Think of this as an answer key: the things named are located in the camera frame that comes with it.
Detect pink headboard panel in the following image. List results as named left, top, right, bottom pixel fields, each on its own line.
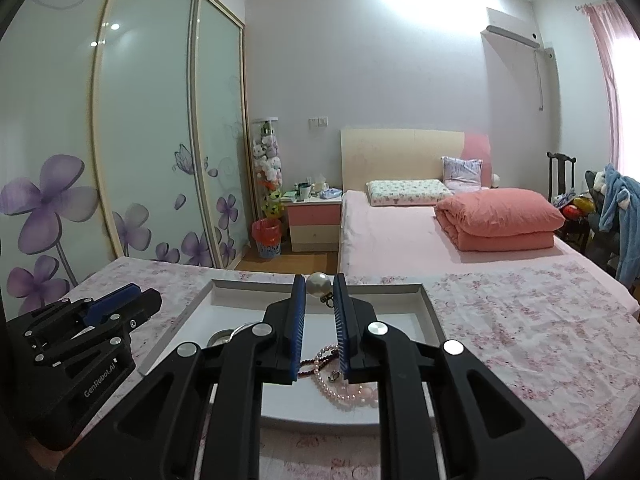
left=462, top=132, right=493, bottom=188

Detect pink bed sheet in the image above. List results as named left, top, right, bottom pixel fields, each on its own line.
left=337, top=190, right=626, bottom=291

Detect lilac print pillow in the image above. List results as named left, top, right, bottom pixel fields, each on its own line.
left=441, top=156, right=484, bottom=191

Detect floral bedsheet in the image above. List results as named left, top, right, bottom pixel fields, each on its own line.
left=10, top=256, right=640, bottom=480

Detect large pearl earring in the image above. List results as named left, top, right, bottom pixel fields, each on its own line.
left=306, top=272, right=335, bottom=307

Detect pink curtain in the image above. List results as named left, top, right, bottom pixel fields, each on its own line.
left=575, top=1, right=640, bottom=171

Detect clear tube of plush toys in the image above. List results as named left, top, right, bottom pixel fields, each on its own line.
left=250, top=117, right=286, bottom=221

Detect blue plush robe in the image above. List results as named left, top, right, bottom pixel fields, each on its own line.
left=597, top=163, right=640, bottom=288

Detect dark red bead bracelet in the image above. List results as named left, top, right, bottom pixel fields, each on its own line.
left=297, top=355, right=326, bottom=378

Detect flower print sliding wardrobe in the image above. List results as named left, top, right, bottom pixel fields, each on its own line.
left=0, top=0, right=251, bottom=321

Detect colourful toys on chair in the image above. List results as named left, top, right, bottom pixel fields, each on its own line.
left=560, top=195, right=596, bottom=221

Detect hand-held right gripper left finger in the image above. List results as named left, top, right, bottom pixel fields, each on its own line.
left=55, top=274, right=307, bottom=480

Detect black wooden chair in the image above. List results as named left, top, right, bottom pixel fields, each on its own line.
left=546, top=151, right=591, bottom=246

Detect grey cardboard box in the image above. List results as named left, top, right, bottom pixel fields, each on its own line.
left=137, top=278, right=447, bottom=428

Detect trash bin with red bag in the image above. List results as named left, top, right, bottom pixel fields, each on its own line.
left=251, top=218, right=283, bottom=260

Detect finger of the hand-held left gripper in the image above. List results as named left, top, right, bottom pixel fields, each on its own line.
left=82, top=283, right=142, bottom=326
left=100, top=289, right=164, bottom=342

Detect cream headboard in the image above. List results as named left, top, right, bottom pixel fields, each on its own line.
left=340, top=128, right=466, bottom=192

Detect floral white pillow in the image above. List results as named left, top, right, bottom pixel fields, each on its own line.
left=366, top=178, right=452, bottom=207

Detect pink and cream nightstand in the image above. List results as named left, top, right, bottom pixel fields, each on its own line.
left=286, top=192, right=343, bottom=253

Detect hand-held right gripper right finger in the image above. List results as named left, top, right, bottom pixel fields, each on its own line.
left=332, top=273, right=586, bottom=480

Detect white air conditioner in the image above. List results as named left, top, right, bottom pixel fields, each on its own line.
left=481, top=6, right=557, bottom=111

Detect pink pearl bracelet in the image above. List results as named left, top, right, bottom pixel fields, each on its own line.
left=314, top=342, right=353, bottom=411

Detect folded pink quilt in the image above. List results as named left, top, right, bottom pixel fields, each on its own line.
left=433, top=188, right=566, bottom=252

